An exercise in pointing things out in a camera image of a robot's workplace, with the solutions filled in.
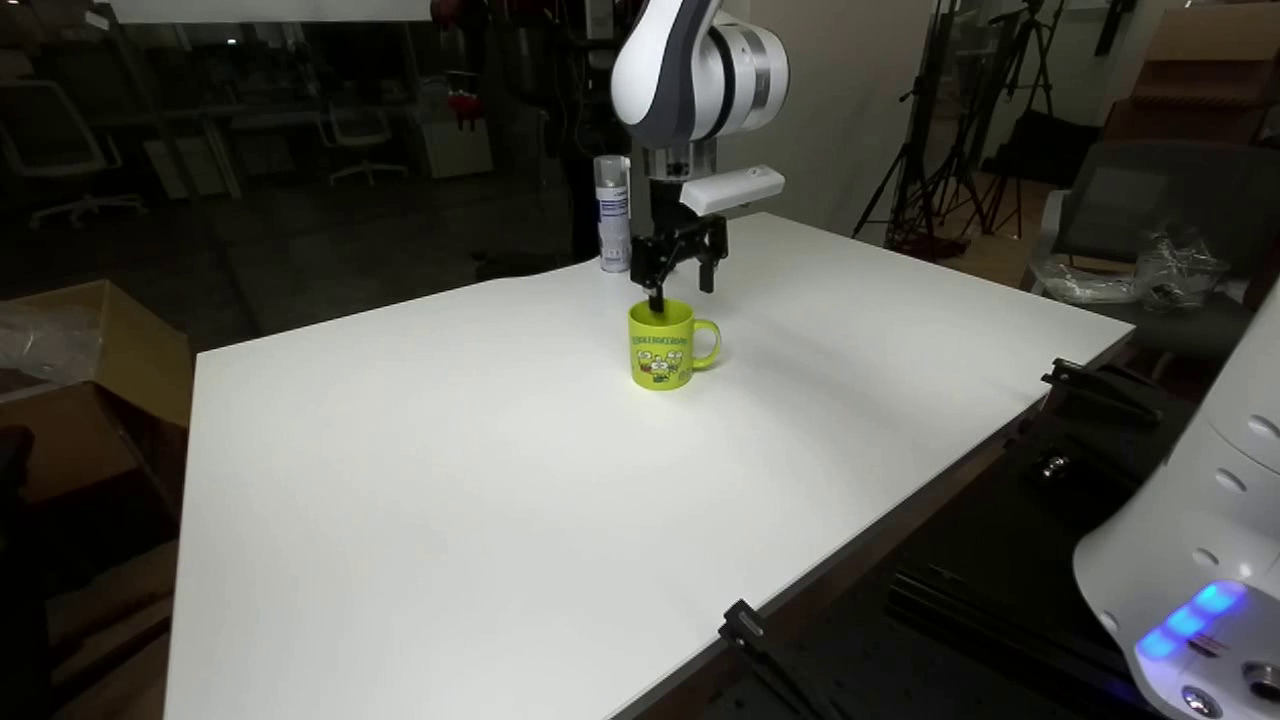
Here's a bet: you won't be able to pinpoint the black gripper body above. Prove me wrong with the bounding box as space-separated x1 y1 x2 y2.
627 211 735 281

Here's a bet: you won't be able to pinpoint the green cartoon print mug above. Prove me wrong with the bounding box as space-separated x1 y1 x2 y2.
625 296 728 397

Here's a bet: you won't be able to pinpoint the clear plastic water bottle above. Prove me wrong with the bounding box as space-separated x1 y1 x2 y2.
589 153 641 275

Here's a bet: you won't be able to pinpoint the black tripod stand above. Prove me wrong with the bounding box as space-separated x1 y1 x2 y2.
852 0 1002 261

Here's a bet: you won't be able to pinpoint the black table clamp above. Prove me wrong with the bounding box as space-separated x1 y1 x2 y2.
1037 354 1181 448
716 594 858 720

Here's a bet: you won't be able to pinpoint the black light stand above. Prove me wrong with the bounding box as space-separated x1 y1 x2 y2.
976 0 1111 190

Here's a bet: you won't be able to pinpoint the black optical breadboard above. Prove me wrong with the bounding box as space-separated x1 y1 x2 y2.
616 330 1214 720

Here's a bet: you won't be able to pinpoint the clear plastic bag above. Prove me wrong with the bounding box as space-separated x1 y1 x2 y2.
1033 223 1240 313

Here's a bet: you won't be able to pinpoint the stacked brown cardboard boxes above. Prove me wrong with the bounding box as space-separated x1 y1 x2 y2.
1105 2 1280 153

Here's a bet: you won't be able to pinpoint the open cardboard box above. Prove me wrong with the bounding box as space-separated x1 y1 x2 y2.
0 275 195 503

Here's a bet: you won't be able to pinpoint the white frame office chair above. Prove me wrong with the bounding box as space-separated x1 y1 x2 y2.
315 105 419 190
0 76 143 233

